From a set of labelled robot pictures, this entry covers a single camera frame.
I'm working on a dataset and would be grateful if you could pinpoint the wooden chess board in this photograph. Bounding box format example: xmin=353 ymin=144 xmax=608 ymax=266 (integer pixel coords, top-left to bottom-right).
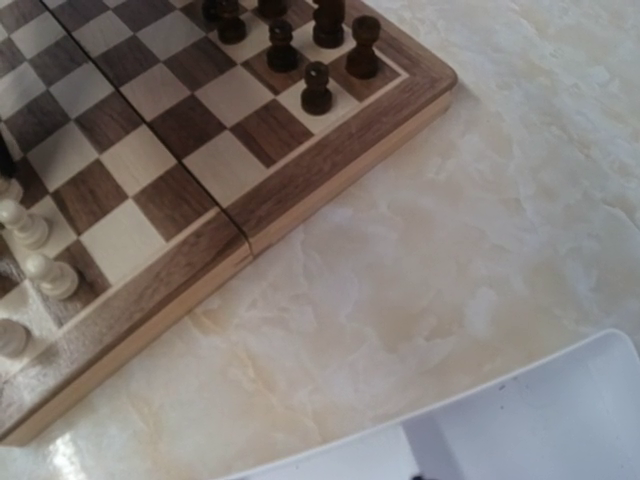
xmin=1 ymin=1 xmax=457 ymax=446

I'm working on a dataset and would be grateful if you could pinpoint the white chess pawn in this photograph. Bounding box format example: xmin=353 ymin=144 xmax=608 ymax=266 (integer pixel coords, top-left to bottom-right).
xmin=1 ymin=177 xmax=49 ymax=250
xmin=24 ymin=253 xmax=79 ymax=300

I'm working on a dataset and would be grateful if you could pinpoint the black chess pieces group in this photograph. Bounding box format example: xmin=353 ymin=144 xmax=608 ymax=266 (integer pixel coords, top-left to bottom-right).
xmin=194 ymin=1 xmax=400 ymax=131

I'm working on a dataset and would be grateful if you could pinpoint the white plastic tray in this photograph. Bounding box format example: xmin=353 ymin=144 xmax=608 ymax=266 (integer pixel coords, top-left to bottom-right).
xmin=248 ymin=330 xmax=639 ymax=479

